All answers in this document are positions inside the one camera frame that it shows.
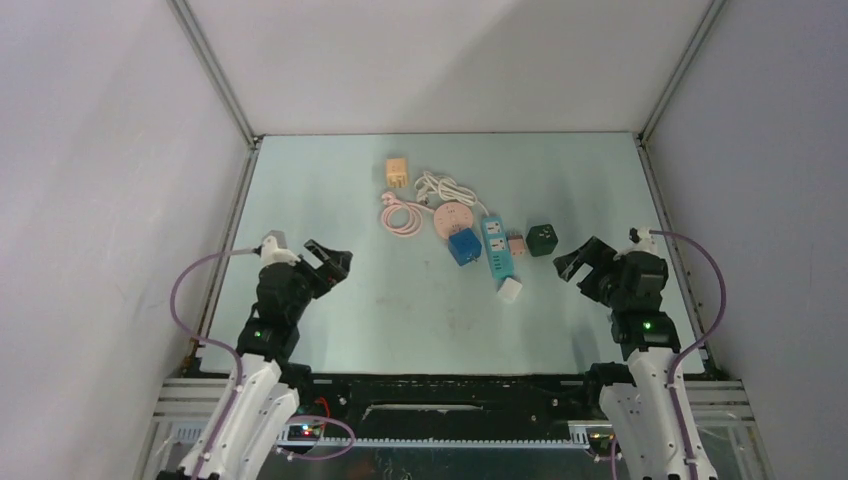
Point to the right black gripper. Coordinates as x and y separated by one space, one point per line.
595 251

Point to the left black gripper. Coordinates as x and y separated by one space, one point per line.
337 262

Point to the dark green cube socket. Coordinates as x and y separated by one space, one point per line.
541 240

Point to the yellow cube socket adapter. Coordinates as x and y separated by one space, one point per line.
396 172

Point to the blue cube socket adapter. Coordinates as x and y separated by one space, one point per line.
464 246

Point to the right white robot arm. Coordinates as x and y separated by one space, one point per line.
644 396

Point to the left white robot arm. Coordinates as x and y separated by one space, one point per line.
264 391

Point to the small pink plug adapter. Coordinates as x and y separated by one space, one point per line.
516 244

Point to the white usb charger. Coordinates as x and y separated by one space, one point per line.
509 290

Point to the teal power strip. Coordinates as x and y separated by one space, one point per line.
496 245

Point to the pink round power strip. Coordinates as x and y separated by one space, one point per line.
451 218

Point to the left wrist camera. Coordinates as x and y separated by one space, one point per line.
273 250

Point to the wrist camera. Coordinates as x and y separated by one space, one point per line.
641 241
273 250

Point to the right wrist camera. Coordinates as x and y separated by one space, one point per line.
641 241

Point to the black front rail frame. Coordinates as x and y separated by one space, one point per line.
411 407

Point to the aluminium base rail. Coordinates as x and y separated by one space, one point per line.
721 408

